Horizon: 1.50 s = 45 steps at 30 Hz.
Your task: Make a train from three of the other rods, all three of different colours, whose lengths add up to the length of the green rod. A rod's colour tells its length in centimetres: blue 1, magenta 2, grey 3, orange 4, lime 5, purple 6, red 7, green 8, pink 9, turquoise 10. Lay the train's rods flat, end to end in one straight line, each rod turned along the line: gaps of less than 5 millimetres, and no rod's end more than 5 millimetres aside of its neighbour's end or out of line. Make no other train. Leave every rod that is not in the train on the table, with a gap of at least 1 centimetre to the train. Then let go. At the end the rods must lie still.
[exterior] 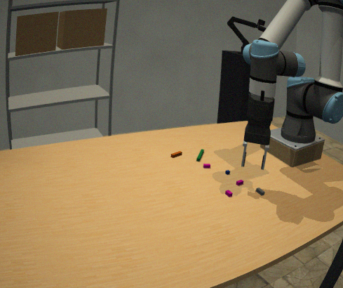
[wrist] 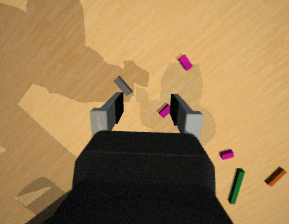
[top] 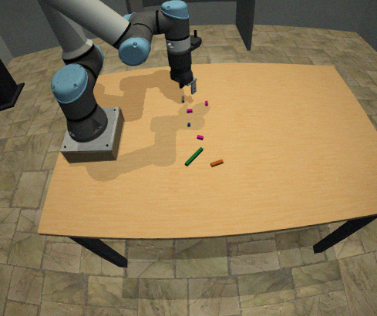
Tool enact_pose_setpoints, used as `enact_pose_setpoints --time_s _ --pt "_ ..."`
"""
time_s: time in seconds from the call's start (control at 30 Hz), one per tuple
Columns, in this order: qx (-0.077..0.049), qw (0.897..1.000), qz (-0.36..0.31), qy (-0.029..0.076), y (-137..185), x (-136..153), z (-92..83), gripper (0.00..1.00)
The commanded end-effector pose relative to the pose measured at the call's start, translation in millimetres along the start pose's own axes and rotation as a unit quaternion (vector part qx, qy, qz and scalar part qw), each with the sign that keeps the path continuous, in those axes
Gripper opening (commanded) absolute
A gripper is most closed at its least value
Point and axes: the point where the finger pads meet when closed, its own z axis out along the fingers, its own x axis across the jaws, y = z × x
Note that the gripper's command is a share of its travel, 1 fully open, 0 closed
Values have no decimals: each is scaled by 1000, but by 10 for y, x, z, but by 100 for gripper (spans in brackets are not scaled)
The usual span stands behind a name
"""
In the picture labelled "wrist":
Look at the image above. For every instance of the small magenta block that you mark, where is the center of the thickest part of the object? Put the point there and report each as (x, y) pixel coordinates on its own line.
(165, 111)
(226, 154)
(185, 62)

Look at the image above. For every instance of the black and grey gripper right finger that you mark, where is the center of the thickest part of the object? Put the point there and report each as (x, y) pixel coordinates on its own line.
(187, 120)

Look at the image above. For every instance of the orange rod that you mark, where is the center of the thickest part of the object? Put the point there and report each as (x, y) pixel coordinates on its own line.
(275, 176)

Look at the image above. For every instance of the green rod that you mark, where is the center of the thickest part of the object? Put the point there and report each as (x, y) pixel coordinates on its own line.
(236, 185)

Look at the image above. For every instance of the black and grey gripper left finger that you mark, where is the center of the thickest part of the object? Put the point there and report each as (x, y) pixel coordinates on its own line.
(109, 114)

